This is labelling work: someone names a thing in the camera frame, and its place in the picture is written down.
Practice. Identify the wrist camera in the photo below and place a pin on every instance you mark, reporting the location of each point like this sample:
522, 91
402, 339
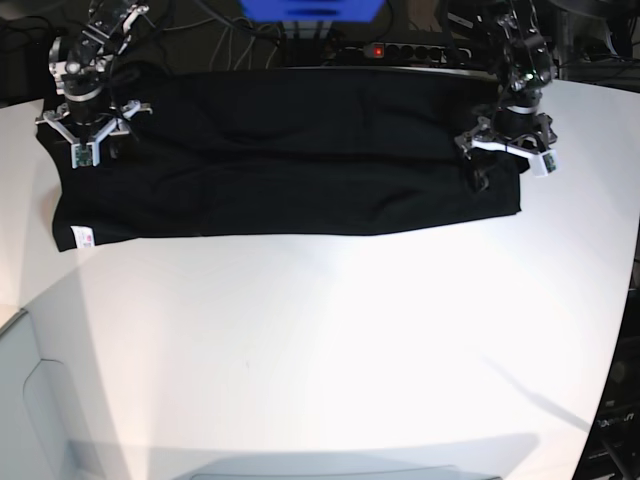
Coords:
543, 164
85, 155

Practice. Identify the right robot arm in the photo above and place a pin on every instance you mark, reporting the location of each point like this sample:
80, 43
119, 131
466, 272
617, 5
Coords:
82, 71

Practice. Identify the black power strip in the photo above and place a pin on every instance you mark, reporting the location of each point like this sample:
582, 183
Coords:
396, 53

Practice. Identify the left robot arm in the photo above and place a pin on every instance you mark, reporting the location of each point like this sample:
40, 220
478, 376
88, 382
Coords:
518, 56

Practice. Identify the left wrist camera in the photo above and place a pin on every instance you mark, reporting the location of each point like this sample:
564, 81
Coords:
543, 164

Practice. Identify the black box with white lettering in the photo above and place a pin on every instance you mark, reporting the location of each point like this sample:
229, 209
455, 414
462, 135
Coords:
612, 447

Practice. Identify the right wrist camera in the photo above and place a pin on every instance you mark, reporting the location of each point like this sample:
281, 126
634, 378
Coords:
85, 155

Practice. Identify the black T-shirt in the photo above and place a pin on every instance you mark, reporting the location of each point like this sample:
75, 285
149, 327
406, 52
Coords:
347, 152

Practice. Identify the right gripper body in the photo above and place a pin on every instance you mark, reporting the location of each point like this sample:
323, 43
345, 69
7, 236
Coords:
84, 119

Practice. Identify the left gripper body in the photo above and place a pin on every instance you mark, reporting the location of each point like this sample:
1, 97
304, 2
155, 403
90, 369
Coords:
518, 131

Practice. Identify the blue plastic bin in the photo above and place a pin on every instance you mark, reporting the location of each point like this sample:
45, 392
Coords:
311, 10

